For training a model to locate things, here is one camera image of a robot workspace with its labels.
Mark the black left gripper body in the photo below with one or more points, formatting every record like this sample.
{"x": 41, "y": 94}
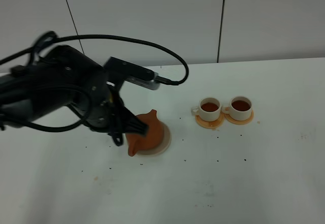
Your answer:
{"x": 104, "y": 114}

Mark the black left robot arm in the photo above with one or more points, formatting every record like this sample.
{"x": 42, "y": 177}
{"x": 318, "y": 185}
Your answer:
{"x": 67, "y": 78}

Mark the left orange cup coaster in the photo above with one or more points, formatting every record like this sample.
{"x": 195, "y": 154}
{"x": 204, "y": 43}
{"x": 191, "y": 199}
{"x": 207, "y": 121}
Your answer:
{"x": 210, "y": 125}

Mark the brown clay teapot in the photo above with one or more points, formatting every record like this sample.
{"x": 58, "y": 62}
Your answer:
{"x": 153, "y": 137}

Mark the white teacup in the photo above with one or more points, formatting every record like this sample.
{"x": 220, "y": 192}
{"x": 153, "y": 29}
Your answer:
{"x": 239, "y": 108}
{"x": 208, "y": 109}

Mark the right white teacup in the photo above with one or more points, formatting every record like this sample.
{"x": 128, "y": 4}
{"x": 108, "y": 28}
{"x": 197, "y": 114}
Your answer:
{"x": 239, "y": 108}

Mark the beige round teapot coaster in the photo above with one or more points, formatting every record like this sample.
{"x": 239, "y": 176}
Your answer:
{"x": 161, "y": 148}

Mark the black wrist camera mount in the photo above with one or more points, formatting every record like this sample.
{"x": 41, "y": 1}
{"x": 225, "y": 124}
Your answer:
{"x": 120, "y": 71}

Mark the right orange cup coaster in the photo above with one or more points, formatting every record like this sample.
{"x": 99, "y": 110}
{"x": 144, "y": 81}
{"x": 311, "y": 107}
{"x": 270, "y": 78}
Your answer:
{"x": 247, "y": 121}

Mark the left white teacup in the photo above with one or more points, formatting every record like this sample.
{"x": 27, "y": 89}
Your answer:
{"x": 208, "y": 109}

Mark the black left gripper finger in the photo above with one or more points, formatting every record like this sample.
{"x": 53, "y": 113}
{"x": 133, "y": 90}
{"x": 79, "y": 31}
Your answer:
{"x": 117, "y": 138}
{"x": 131, "y": 124}

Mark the orange cup coaster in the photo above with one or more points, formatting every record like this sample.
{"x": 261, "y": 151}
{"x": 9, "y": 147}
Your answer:
{"x": 210, "y": 125}
{"x": 247, "y": 121}

